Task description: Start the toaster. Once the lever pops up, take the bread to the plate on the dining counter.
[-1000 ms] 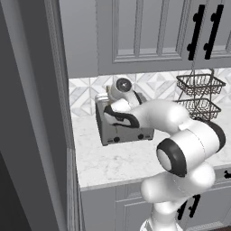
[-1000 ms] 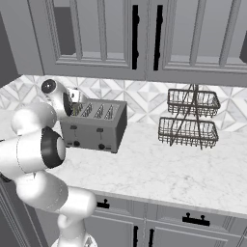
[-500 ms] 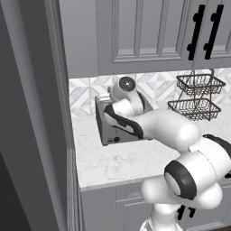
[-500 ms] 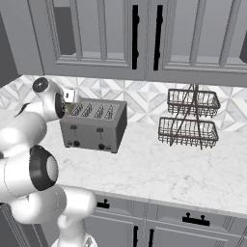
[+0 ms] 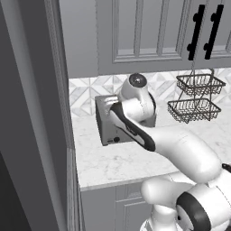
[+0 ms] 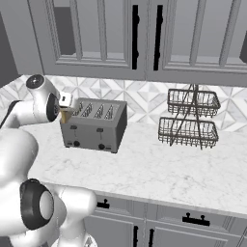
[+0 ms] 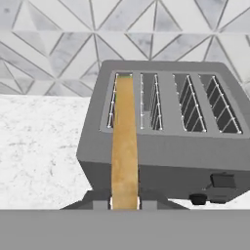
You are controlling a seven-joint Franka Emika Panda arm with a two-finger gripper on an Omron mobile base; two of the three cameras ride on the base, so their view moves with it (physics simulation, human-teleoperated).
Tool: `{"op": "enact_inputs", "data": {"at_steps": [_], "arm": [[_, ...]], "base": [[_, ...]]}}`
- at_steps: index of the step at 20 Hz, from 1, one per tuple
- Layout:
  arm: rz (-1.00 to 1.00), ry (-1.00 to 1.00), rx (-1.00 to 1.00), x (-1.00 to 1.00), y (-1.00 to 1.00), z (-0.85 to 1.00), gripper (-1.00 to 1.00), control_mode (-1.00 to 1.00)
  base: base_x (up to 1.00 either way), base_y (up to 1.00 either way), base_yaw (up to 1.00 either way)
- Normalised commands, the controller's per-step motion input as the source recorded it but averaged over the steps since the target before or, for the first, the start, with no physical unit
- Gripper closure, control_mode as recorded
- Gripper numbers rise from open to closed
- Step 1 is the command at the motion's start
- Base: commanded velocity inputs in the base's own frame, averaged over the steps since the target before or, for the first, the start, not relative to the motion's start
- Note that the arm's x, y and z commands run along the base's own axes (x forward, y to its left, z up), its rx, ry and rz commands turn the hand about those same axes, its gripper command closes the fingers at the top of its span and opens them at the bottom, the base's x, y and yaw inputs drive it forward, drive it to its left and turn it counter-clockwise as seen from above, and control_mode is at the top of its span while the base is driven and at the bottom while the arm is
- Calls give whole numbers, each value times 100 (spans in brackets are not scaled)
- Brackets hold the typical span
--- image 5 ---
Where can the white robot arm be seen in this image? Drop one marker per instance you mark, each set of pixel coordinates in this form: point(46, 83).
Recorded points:
point(186, 150)

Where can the grey metal toaster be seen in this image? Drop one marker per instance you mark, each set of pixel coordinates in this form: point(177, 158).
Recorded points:
point(106, 129)

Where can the narrow grey upper cupboard door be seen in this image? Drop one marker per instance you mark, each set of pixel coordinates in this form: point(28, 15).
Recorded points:
point(226, 24)

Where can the wide grey upper cupboard door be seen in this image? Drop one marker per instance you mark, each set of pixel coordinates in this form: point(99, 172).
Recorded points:
point(144, 27)

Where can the tall grey cupboard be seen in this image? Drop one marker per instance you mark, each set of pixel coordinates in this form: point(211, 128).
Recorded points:
point(30, 120)

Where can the grey lower cupboard drawer front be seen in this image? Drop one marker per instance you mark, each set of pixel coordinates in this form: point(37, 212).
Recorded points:
point(129, 191)

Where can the grey lower cupboard door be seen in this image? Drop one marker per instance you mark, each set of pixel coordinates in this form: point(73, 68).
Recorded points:
point(129, 215)

